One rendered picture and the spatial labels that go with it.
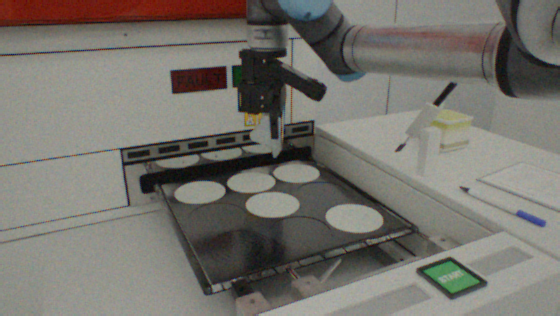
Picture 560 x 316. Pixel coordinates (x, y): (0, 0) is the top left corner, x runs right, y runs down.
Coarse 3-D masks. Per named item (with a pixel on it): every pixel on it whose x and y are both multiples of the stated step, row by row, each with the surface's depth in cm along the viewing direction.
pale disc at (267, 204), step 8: (264, 192) 84; (272, 192) 84; (280, 192) 84; (248, 200) 80; (256, 200) 81; (264, 200) 81; (272, 200) 81; (280, 200) 81; (288, 200) 81; (296, 200) 81; (248, 208) 78; (256, 208) 78; (264, 208) 78; (272, 208) 78; (280, 208) 78; (288, 208) 78; (296, 208) 78; (264, 216) 75; (272, 216) 75; (280, 216) 75
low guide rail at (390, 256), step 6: (378, 246) 75; (384, 246) 75; (372, 252) 77; (378, 252) 75; (384, 252) 74; (390, 252) 73; (396, 252) 73; (378, 258) 75; (384, 258) 74; (390, 258) 72; (396, 258) 72; (402, 258) 71; (384, 264) 74; (390, 264) 73
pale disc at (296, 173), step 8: (280, 168) 95; (288, 168) 95; (296, 168) 95; (304, 168) 95; (312, 168) 95; (280, 176) 91; (288, 176) 91; (296, 176) 91; (304, 176) 91; (312, 176) 91
